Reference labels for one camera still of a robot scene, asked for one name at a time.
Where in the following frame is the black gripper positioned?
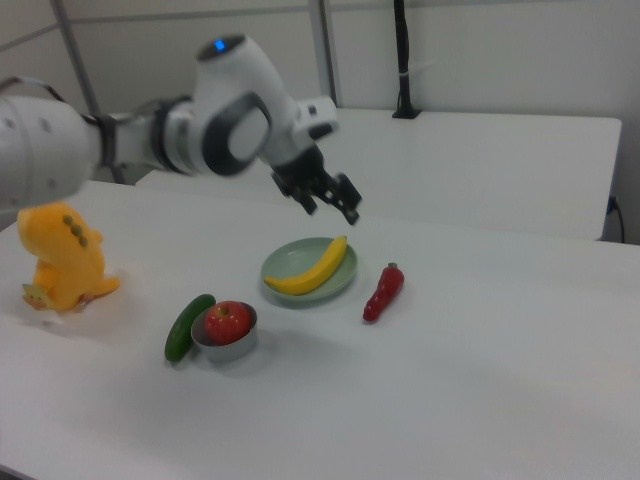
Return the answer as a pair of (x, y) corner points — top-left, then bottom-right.
(260, 141), (363, 225)

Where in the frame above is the green plastic plate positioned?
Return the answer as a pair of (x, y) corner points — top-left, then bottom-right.
(259, 236), (359, 310)

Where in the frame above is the red toy chili pepper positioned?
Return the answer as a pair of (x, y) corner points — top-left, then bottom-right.
(362, 262), (405, 324)

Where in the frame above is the yellow toy banana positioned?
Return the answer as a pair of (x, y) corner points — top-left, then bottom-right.
(263, 234), (349, 296)

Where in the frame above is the red toy apple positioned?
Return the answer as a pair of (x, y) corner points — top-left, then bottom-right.
(204, 300), (251, 346)

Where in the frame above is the black pole with base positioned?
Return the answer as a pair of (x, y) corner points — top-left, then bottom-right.
(391, 0), (424, 120)

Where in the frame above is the grey round bowl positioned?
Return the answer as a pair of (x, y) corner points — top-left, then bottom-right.
(190, 301), (259, 365)

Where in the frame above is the green toy cucumber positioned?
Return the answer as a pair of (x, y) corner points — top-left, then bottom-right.
(164, 293), (217, 363)

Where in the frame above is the orange dinosaur plush toy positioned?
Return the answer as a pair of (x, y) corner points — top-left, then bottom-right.
(17, 200), (122, 315)

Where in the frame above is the yellow paper plush tag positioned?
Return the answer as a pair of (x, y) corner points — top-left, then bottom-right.
(21, 283), (51, 310)

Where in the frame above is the silver partition frame post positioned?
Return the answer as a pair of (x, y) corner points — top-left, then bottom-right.
(49, 0), (104, 119)
(318, 0), (340, 109)

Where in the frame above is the black power cable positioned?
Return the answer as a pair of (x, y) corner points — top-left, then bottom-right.
(606, 193), (627, 244)

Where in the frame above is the grey robot arm cable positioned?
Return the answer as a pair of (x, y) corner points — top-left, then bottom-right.
(0, 75), (71, 107)

